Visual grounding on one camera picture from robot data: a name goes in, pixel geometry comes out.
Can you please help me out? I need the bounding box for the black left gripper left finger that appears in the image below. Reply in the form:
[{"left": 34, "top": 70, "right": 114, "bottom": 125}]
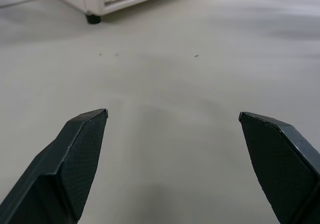
[{"left": 0, "top": 108, "right": 109, "bottom": 224}]

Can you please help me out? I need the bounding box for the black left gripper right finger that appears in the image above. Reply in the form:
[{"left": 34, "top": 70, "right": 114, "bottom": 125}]
[{"left": 238, "top": 111, "right": 320, "bottom": 224}]

